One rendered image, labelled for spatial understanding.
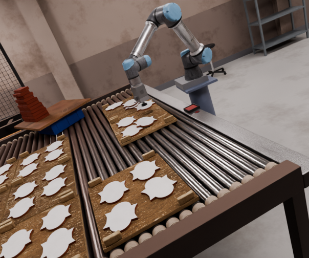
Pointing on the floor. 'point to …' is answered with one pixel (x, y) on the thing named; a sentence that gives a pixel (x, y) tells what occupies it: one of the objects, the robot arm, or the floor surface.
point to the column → (202, 95)
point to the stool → (212, 64)
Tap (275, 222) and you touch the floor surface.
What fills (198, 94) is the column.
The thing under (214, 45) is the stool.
